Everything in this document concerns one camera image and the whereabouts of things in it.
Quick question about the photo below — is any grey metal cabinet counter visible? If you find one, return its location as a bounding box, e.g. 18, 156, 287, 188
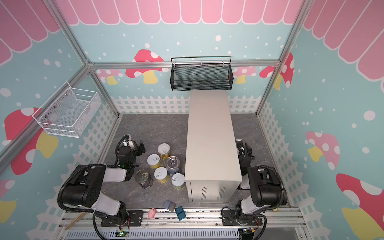
185, 90, 242, 203

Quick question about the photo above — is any yellow can white lid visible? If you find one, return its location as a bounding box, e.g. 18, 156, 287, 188
172, 173, 186, 190
154, 167, 170, 184
158, 143, 172, 160
147, 154, 162, 170

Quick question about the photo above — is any grey purple toy block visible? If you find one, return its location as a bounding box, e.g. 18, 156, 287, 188
164, 200, 176, 212

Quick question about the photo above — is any dark blue tall can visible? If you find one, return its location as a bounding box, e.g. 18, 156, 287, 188
135, 170, 153, 189

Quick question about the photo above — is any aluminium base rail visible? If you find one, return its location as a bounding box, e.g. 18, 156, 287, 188
53, 208, 311, 240

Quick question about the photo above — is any teal toy block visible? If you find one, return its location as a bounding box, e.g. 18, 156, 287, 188
175, 206, 186, 221

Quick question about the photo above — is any black wire mesh basket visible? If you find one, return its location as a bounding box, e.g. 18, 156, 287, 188
170, 56, 234, 92

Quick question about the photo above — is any white wire mesh basket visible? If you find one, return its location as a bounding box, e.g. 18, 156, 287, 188
32, 83, 102, 138

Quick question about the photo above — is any pink toy block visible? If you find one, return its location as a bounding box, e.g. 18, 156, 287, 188
148, 208, 157, 219

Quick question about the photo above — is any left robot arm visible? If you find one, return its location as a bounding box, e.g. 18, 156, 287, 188
57, 135, 146, 226

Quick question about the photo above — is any blue can pink lid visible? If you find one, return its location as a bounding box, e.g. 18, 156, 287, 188
166, 156, 181, 176

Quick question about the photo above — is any wooden mallet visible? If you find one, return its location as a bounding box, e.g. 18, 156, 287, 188
65, 213, 86, 231

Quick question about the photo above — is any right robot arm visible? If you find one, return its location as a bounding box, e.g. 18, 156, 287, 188
236, 139, 288, 225

